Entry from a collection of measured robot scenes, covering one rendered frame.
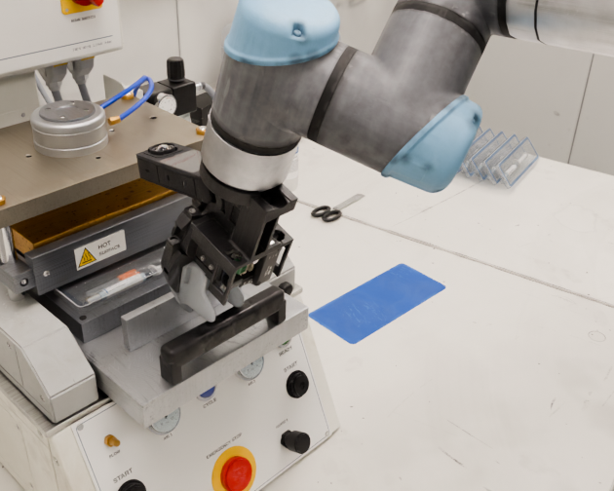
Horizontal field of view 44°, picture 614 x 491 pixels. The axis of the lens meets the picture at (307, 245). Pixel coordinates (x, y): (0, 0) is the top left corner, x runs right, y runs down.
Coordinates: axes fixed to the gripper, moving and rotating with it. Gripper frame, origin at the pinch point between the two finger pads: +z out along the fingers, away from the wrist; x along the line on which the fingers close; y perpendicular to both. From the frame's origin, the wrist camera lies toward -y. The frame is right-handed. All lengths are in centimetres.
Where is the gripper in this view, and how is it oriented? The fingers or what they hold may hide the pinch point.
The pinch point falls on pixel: (189, 296)
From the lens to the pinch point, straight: 78.8
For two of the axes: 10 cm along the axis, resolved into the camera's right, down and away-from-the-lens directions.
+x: 6.9, -3.6, 6.2
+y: 6.7, 6.5, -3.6
